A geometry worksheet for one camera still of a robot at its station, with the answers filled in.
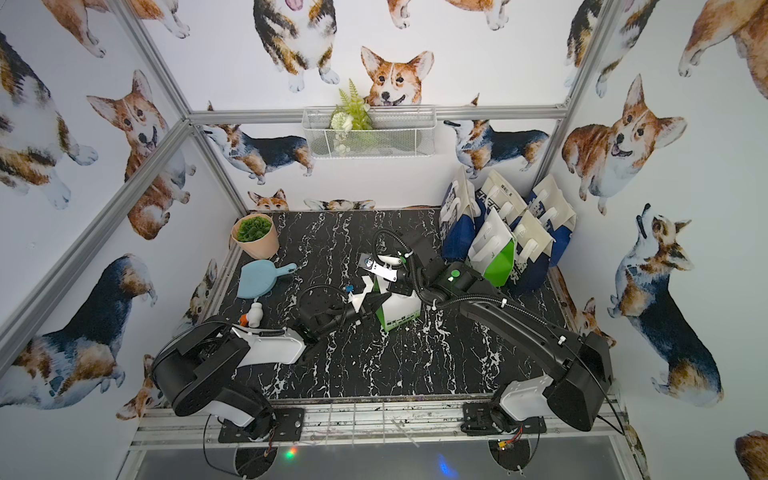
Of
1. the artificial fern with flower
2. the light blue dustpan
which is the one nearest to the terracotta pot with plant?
the light blue dustpan

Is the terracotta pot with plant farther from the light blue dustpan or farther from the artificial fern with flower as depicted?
the artificial fern with flower

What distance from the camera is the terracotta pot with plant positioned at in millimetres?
1005

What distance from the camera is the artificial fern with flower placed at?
0.81 metres

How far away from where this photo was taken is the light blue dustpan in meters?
1.00

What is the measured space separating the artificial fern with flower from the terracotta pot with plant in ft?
1.43
